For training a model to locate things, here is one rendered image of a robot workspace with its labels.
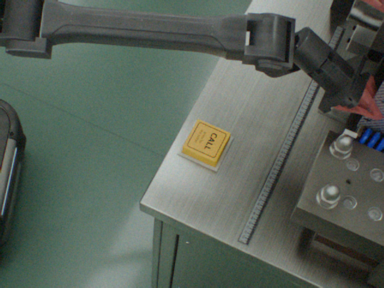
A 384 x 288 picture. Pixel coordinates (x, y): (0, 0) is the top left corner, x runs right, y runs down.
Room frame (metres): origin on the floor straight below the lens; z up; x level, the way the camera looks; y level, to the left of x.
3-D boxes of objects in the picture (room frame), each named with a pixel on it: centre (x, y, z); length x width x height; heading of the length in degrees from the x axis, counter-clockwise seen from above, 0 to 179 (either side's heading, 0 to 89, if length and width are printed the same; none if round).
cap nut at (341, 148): (0.54, -0.25, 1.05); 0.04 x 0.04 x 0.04
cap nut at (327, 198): (0.45, -0.23, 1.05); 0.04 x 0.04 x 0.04
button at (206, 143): (0.58, -0.03, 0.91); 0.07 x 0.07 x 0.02; 72
